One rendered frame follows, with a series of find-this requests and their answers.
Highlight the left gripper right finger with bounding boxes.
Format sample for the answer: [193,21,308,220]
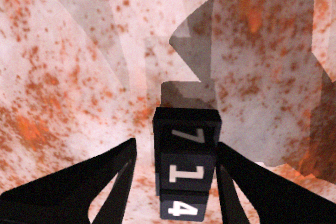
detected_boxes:
[215,141,336,224]

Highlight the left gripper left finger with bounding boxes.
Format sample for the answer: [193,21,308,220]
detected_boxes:
[0,138,137,224]

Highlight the black cube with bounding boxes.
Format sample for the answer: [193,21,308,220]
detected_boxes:
[159,124,218,191]
[159,188,209,222]

